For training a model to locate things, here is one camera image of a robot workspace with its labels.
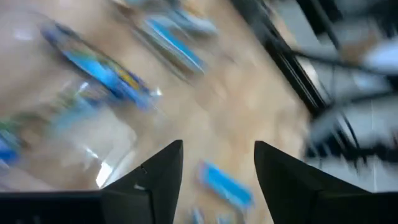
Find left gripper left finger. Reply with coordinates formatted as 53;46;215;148
102;139;185;224

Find snack bars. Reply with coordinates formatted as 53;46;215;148
40;22;160;111

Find purple green granola bar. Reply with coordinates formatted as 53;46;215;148
0;119;23;167

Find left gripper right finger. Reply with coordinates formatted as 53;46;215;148
253;140;371;224

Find black aluminium table frame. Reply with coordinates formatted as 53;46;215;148
231;0;331;118

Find white blue granola bar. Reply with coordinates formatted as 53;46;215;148
136;16;208;76
167;7;219;35

